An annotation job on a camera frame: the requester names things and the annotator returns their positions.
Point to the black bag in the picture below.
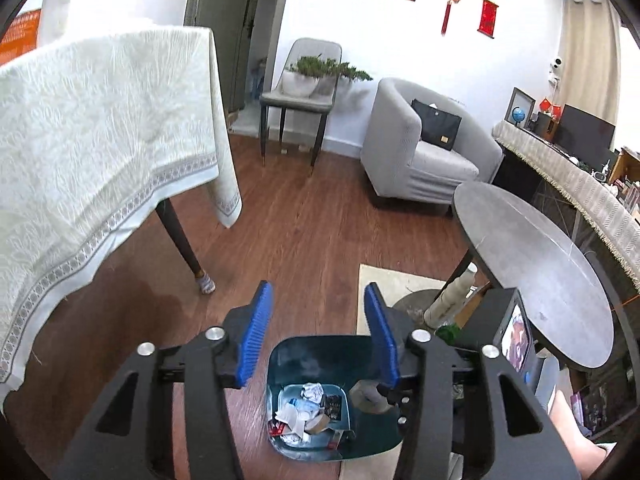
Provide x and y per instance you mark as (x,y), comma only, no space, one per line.
(437,125)

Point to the beige fringed desk cloth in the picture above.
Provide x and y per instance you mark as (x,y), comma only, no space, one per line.
(590,200)

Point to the potted green plant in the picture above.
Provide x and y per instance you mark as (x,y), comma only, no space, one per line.
(320,67)

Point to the crumpled white tissue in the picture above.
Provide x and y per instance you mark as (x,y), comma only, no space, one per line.
(312,391)

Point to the brown tape roll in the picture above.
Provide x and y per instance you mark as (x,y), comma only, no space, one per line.
(369,395)

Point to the wooden desk box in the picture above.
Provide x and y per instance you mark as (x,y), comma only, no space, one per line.
(625,165)

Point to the round grey marble table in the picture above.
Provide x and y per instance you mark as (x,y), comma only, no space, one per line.
(525,250)

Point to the beige rug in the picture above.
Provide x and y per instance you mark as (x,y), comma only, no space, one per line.
(390,285)

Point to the white security camera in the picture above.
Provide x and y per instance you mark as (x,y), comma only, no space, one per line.
(556,66)

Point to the black foil packet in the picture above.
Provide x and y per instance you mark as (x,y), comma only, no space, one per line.
(334,406)

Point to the white table leg sock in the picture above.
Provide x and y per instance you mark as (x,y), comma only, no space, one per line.
(206,284)

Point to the cream patterned tablecloth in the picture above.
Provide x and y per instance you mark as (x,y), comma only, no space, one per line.
(100,135)

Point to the orange poster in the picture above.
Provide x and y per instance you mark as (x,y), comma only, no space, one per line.
(17,35)

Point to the person's right forearm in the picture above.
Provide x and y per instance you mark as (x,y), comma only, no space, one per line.
(575,435)

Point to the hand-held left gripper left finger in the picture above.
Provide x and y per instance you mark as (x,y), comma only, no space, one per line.
(255,330)

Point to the grey dining chair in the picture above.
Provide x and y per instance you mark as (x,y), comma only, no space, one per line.
(295,100)

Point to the torn white packaging card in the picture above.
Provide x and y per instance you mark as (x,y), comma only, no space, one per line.
(295,417)

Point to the small blue globe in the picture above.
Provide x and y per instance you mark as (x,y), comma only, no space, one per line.
(518,115)

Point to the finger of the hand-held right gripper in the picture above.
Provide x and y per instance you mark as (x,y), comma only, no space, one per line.
(392,400)

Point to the picture frame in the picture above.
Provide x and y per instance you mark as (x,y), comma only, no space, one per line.
(515,97)

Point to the small red flags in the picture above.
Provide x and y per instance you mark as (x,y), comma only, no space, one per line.
(549,107)

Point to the dark wooden table leg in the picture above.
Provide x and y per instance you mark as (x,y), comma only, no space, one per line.
(180,235)

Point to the beige curtain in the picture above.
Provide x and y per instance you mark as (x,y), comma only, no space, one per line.
(587,60)

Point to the grey door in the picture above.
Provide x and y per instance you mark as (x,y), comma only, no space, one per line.
(210,35)

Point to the grey armchair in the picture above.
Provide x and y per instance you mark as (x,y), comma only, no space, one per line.
(430,170)

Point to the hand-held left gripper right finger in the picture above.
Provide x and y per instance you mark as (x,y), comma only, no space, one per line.
(382,335)

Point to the dark trash bin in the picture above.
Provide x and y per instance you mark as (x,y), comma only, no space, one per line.
(310,360)

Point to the black monitor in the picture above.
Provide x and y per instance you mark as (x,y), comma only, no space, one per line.
(582,135)

